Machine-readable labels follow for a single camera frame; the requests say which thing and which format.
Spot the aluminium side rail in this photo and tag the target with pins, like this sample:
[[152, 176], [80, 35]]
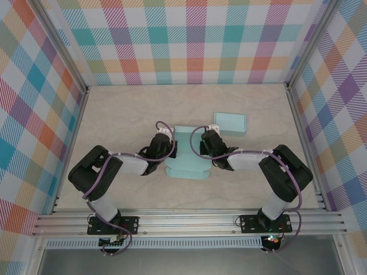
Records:
[[296, 114], [71, 149]]

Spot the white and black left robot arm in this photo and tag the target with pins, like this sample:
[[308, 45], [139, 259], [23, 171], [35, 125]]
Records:
[[133, 166]]

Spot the aluminium corner post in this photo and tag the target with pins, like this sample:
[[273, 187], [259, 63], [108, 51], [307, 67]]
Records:
[[307, 43], [67, 47]]

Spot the small circuit board with LED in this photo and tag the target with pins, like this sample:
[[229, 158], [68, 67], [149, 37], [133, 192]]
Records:
[[273, 240]]

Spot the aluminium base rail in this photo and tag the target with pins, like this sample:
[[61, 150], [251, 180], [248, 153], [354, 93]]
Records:
[[186, 222]]

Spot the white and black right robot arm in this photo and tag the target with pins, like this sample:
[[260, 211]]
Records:
[[246, 160]]

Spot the light teal paper box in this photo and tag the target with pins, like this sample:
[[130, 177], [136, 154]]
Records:
[[229, 123], [186, 160]]

